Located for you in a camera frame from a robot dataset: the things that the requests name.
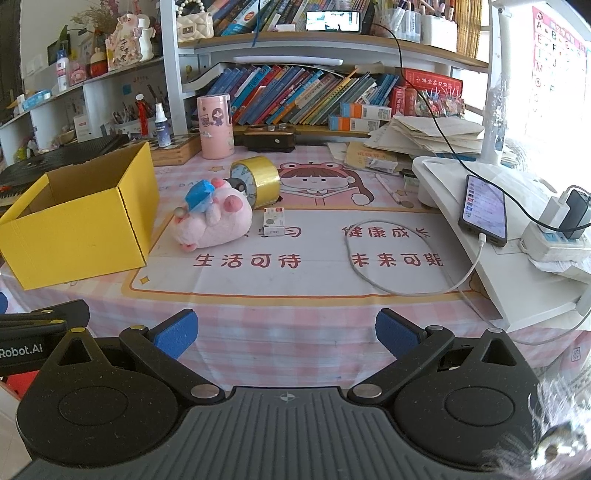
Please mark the grey toy car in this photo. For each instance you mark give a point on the grey toy car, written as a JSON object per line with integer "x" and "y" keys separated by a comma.
{"x": 238, "y": 184}

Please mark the red blue carton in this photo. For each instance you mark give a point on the red blue carton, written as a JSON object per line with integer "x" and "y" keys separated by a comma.
{"x": 11, "y": 385}

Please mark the pink cartoon figure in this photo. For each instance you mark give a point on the pink cartoon figure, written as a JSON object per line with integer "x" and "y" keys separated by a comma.
{"x": 79, "y": 74}

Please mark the white cubby shelf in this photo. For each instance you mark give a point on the white cubby shelf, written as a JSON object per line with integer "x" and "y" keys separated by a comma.
{"x": 90, "y": 106}

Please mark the pink checked desktop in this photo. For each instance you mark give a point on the pink checked desktop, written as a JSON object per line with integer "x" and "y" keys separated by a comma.
{"x": 295, "y": 286}

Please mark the stack of papers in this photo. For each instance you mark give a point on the stack of papers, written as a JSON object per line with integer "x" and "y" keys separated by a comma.
{"x": 429, "y": 136}

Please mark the alphabet wall poster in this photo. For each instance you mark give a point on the alphabet wall poster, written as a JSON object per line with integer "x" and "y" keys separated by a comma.
{"x": 554, "y": 55}

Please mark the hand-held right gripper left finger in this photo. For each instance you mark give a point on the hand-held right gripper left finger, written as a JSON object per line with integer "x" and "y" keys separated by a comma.
{"x": 178, "y": 330}

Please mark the colourful sweets packet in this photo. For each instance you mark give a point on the colourful sweets packet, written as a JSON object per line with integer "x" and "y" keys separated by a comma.
{"x": 438, "y": 104}

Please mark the small white card box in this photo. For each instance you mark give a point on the small white card box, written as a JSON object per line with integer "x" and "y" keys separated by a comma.
{"x": 274, "y": 221}

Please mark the white brush holder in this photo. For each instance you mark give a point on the white brush holder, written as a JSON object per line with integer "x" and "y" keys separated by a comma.
{"x": 124, "y": 122}

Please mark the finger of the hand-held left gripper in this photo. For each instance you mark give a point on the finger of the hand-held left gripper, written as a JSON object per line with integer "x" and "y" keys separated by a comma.
{"x": 2, "y": 302}
{"x": 69, "y": 311}

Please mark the thick white book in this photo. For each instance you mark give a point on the thick white book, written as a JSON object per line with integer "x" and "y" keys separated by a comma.
{"x": 203, "y": 76}

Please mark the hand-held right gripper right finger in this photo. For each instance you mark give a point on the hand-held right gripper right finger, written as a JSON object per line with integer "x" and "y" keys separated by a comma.
{"x": 397, "y": 330}

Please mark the yellow envelope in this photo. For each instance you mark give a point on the yellow envelope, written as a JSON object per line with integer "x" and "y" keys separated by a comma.
{"x": 360, "y": 157}

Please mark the red tasselled ornament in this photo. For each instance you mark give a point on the red tasselled ornament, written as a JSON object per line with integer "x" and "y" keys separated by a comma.
{"x": 141, "y": 115}

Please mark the dried flower bunch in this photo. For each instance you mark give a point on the dried flower bunch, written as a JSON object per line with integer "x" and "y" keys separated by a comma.
{"x": 92, "y": 16}

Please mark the white pen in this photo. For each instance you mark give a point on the white pen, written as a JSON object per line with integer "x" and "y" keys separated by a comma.
{"x": 388, "y": 188}

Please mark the white box red label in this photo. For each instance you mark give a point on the white box red label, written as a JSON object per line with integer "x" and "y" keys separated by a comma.
{"x": 83, "y": 128}

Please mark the white bottle red label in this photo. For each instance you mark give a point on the white bottle red label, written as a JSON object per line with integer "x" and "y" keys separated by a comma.
{"x": 62, "y": 74}

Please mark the black smartphone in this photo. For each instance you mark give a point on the black smartphone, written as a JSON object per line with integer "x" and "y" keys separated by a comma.
{"x": 482, "y": 207}
{"x": 332, "y": 21}

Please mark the clear marker pen holder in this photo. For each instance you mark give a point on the clear marker pen holder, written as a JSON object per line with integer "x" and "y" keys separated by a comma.
{"x": 401, "y": 25}

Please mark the dark grey charger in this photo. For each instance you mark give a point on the dark grey charger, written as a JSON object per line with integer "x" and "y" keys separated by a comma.
{"x": 575, "y": 212}

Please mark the row of books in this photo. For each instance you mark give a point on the row of books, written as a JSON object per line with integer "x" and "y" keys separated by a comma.
{"x": 286, "y": 11}
{"x": 300, "y": 97}

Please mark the white plugged charger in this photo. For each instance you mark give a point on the white plugged charger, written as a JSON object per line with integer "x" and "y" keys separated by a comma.
{"x": 554, "y": 212}

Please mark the white spray bottle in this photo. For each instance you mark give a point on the white spray bottle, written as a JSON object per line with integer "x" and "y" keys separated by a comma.
{"x": 163, "y": 131}

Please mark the white pen holder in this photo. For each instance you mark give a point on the white pen holder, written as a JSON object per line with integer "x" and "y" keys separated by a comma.
{"x": 438, "y": 30}

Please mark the black keyboard piano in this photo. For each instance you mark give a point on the black keyboard piano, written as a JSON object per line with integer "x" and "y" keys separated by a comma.
{"x": 60, "y": 154}

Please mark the orange blue box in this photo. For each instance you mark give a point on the orange blue box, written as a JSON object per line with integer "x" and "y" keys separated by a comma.
{"x": 355, "y": 123}
{"x": 364, "y": 110}

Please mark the yellow cardboard box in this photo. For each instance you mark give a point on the yellow cardboard box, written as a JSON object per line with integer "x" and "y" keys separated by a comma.
{"x": 78, "y": 230}

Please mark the white desk hutch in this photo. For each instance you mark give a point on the white desk hutch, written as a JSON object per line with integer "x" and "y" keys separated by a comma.
{"x": 171, "y": 69}

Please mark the white desk riser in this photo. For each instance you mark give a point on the white desk riser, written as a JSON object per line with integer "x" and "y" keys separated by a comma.
{"x": 508, "y": 277}

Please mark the pink white cartoon figurine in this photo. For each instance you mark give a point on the pink white cartoon figurine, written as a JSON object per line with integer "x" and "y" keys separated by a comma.
{"x": 124, "y": 46}

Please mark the blue tissue pack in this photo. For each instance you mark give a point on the blue tissue pack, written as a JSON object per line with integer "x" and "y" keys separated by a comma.
{"x": 37, "y": 100}

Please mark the pink cylinder container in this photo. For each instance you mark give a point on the pink cylinder container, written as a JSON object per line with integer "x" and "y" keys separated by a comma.
{"x": 214, "y": 134}

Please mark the dark brown device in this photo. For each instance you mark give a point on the dark brown device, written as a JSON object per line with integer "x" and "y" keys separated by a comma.
{"x": 268, "y": 138}

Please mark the pink plush pig toy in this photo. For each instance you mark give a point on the pink plush pig toy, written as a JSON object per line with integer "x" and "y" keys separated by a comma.
{"x": 217, "y": 226}

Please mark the white power strip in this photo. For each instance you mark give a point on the white power strip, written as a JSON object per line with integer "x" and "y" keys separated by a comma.
{"x": 545, "y": 247}

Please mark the white quilted handbag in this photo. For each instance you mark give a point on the white quilted handbag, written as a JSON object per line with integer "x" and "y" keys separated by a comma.
{"x": 194, "y": 25}

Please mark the yellow tape roll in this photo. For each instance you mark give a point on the yellow tape roll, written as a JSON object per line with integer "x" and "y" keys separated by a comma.
{"x": 263, "y": 180}

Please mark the wooden chessboard box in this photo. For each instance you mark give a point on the wooden chessboard box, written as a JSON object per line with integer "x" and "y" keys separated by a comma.
{"x": 178, "y": 152}

